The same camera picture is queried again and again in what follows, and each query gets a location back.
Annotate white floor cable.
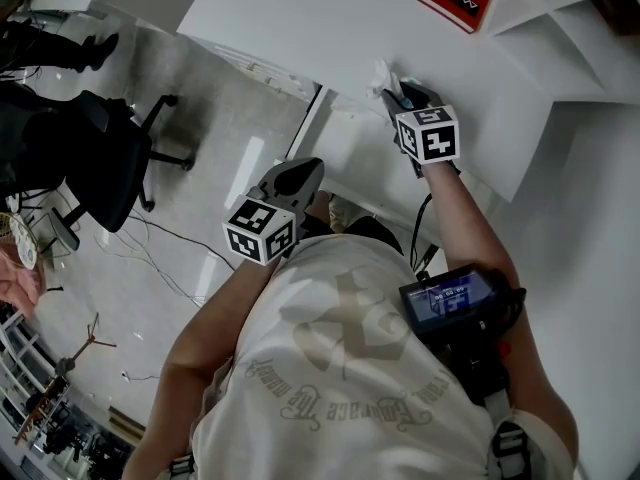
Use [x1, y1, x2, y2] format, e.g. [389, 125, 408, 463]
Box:
[94, 217, 201, 309]

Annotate small white closed drawer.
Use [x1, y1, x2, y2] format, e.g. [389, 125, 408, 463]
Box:
[219, 42, 286, 77]
[244, 60, 306, 92]
[264, 75, 321, 104]

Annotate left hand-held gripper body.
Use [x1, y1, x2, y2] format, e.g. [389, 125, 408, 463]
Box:
[222, 156, 325, 268]

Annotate brown tripod stand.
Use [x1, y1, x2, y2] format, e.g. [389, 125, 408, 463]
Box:
[54, 311, 119, 377]

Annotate person's right white shoe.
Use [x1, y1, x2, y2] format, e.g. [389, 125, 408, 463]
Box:
[327, 195, 374, 234]

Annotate white harness strap black buckle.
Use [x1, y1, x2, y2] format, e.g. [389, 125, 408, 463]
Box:
[487, 387, 534, 480]

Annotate black shorts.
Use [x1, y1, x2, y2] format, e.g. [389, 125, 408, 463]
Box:
[299, 190, 406, 257]

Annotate black screen device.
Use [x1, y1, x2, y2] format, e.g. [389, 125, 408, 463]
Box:
[398, 265, 526, 337]

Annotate black office chair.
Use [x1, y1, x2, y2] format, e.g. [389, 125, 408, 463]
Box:
[0, 83, 195, 234]

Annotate clear plastic packet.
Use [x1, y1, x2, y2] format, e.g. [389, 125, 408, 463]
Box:
[364, 59, 416, 112]

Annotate white round patterned fan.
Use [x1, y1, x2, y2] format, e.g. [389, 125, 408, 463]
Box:
[7, 212, 39, 272]

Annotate white metal rack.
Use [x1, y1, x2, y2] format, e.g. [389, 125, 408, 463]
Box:
[0, 310, 74, 449]

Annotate white desk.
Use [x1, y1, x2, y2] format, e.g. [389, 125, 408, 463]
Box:
[175, 0, 556, 249]

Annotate person's left forearm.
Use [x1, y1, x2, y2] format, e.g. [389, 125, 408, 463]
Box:
[164, 255, 281, 394]

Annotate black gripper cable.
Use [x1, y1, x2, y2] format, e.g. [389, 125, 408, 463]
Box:
[409, 192, 434, 274]

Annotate white printed t-shirt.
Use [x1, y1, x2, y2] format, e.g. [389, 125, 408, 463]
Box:
[189, 232, 576, 480]

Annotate black metal frame stool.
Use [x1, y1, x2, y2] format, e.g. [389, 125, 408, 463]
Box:
[4, 187, 81, 269]

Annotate pink cloth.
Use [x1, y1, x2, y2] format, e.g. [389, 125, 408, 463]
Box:
[0, 247, 46, 309]

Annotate black floor cable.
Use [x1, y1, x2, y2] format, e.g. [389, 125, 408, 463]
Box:
[129, 207, 236, 272]

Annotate person's right forearm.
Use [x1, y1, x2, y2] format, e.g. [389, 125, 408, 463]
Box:
[419, 160, 516, 289]

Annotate white desk shelf unit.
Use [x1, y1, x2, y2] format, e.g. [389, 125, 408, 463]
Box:
[484, 0, 640, 104]

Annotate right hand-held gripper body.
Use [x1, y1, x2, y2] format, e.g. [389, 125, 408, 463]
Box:
[382, 81, 461, 179]

